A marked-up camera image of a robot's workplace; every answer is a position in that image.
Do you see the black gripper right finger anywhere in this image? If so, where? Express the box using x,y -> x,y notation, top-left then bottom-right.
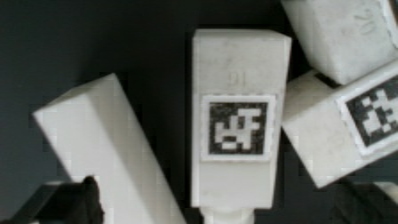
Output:
330,181 -> 398,224

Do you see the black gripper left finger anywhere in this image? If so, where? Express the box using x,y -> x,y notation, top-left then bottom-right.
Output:
7,176 -> 104,224

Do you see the white table leg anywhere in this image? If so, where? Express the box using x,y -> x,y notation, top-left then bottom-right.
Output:
282,60 -> 398,187
192,29 -> 291,224
280,0 -> 398,84

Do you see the white left fence bar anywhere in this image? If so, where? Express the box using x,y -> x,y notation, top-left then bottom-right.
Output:
33,75 -> 186,224

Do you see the white table leg front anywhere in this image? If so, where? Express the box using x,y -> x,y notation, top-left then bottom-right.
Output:
282,60 -> 398,187

